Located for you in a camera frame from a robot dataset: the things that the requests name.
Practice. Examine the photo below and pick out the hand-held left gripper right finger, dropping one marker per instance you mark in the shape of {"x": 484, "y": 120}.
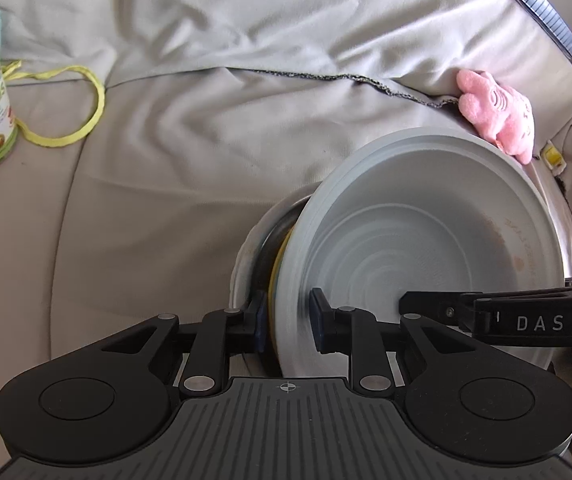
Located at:
{"x": 319, "y": 327}

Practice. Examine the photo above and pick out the dark striped device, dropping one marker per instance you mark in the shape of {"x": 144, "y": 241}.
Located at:
{"x": 540, "y": 7}

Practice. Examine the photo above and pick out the small yellow tag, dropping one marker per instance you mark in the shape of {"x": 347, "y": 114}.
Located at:
{"x": 553, "y": 157}

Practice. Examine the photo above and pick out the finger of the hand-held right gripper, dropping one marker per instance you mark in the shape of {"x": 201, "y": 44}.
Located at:
{"x": 435, "y": 307}

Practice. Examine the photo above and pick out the stainless steel bowl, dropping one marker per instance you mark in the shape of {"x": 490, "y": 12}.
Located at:
{"x": 271, "y": 240}

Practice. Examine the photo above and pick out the white bowl with yellow rim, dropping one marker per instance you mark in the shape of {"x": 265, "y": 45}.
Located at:
{"x": 277, "y": 270}

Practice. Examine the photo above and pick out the white plate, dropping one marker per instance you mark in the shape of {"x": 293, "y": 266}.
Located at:
{"x": 246, "y": 250}

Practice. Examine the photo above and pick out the pink plush toy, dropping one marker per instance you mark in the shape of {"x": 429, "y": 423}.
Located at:
{"x": 498, "y": 110}

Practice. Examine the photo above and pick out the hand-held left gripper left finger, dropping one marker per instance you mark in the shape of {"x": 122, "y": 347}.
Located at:
{"x": 261, "y": 322}

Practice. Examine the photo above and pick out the white plastic bowl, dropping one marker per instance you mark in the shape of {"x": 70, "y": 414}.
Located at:
{"x": 430, "y": 220}

